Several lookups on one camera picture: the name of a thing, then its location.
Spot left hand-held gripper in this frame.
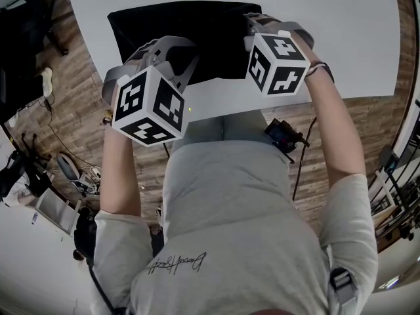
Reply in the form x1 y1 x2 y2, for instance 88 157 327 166
100 36 200 148

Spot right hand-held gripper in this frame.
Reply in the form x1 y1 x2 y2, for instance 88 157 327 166
242 12 316 97

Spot black cloth pouch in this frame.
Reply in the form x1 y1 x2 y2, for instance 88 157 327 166
107 0 264 89

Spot person's right forearm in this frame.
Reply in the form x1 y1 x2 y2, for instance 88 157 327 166
303 54 367 197

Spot person's left forearm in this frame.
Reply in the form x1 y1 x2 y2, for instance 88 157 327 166
99 123 146 218

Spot black wristband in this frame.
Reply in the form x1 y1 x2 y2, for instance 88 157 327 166
306 60 336 85

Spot black waist-worn device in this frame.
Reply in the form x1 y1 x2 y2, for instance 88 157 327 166
264 118 311 154

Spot person's light grey trousers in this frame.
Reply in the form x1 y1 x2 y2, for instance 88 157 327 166
170 110 274 154

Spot black teal device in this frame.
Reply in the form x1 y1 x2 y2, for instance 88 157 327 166
379 146 400 174

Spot black office chair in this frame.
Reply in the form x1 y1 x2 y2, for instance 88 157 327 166
0 133 54 207
0 0 70 78

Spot grey oval handheld device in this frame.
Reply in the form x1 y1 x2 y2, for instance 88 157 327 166
55 154 80 180

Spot tangle of small electronics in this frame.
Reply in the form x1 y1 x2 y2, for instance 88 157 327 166
70 172 100 195

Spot black metal railing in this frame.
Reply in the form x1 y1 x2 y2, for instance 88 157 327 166
387 100 420 242

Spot person's grey t-shirt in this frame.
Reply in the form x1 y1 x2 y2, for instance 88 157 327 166
88 139 380 315

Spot black backpack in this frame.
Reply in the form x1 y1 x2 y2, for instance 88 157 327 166
73 207 98 263

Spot black waist device cable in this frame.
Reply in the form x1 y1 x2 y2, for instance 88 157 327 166
290 116 318 203

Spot black power adapter cable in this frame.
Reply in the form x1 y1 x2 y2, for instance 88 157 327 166
22 96 99 170

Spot white frame bench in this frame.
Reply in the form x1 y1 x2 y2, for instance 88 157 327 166
369 169 398 217

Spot white desk frame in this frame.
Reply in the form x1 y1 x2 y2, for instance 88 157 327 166
34 187 83 238

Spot harness strap buckle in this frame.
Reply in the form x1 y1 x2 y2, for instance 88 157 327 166
329 267 357 308

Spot black shoulder cable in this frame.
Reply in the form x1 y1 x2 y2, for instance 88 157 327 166
85 257 122 315

